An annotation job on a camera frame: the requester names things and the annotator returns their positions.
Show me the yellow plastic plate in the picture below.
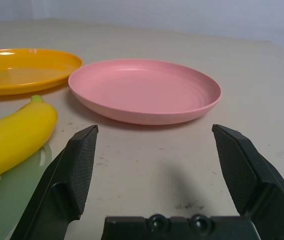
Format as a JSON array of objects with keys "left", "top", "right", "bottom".
[{"left": 0, "top": 48, "right": 84, "bottom": 97}]

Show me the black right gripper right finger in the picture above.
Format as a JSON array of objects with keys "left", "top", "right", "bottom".
[{"left": 211, "top": 124, "right": 284, "bottom": 240}]

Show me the green cutting board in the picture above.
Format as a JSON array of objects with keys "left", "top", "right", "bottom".
[{"left": 0, "top": 114, "right": 55, "bottom": 240}]

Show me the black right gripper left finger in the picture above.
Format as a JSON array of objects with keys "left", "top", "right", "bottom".
[{"left": 9, "top": 124, "right": 99, "bottom": 240}]

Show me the yellow toy banana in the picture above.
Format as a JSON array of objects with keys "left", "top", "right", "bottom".
[{"left": 0, "top": 94, "right": 59, "bottom": 185}]

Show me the pink plastic plate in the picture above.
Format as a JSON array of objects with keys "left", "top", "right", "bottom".
[{"left": 67, "top": 58, "right": 222, "bottom": 126}]

